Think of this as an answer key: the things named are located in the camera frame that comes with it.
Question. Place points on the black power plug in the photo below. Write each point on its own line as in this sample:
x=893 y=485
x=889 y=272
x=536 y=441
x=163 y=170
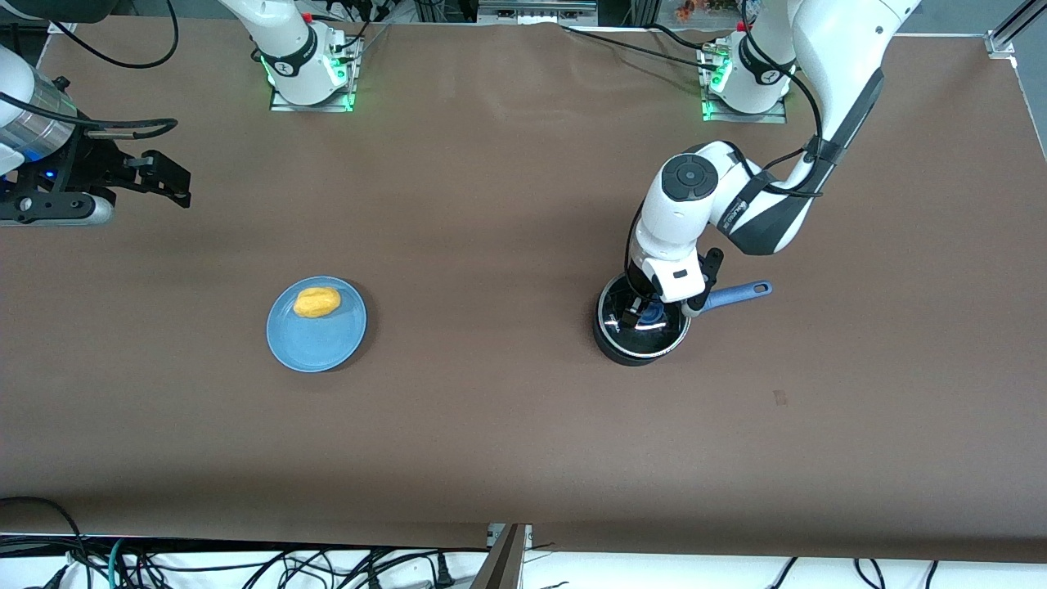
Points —
x=444 y=571

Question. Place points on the blue round plate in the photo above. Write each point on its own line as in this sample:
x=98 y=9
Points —
x=319 y=343

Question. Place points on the aluminium table post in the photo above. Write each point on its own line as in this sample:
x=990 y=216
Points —
x=503 y=560

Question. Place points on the glass lid with blue knob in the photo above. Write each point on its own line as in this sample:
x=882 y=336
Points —
x=646 y=331

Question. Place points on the aluminium frame profile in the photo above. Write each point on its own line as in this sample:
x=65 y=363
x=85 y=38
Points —
x=1010 y=33

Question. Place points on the brown table cover sheet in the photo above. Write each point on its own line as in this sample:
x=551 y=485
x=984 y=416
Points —
x=491 y=213

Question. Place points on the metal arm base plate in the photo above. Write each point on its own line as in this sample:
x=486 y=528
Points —
x=348 y=78
x=716 y=78

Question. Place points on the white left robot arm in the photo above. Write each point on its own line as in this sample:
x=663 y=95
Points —
x=834 y=49

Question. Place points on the yellow potato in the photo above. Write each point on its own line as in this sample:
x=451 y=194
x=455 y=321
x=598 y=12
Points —
x=316 y=302

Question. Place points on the grey metal box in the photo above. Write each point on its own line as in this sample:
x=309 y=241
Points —
x=536 y=10

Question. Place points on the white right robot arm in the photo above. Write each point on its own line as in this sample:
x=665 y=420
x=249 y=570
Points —
x=286 y=41

